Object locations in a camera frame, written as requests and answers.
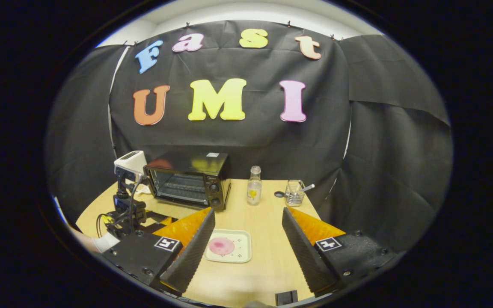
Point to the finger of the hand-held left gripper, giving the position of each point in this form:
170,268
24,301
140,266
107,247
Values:
158,220

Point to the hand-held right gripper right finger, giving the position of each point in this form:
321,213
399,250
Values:
308,256

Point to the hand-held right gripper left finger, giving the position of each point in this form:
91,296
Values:
193,252

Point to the pink ham slice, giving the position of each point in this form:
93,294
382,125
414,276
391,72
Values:
221,246

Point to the white square plate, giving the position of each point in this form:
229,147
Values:
242,248

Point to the black electric oven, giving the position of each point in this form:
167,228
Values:
212,164

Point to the white toaster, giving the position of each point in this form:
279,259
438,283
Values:
129,162

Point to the clear glass cup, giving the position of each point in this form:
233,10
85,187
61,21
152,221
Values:
294,194

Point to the black bottle cap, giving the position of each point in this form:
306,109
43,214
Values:
279,194

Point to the white spoon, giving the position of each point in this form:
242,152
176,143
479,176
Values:
308,187

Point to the clear glass bottle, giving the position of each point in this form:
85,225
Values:
253,190

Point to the black backdrop cloth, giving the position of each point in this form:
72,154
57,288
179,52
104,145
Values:
250,137

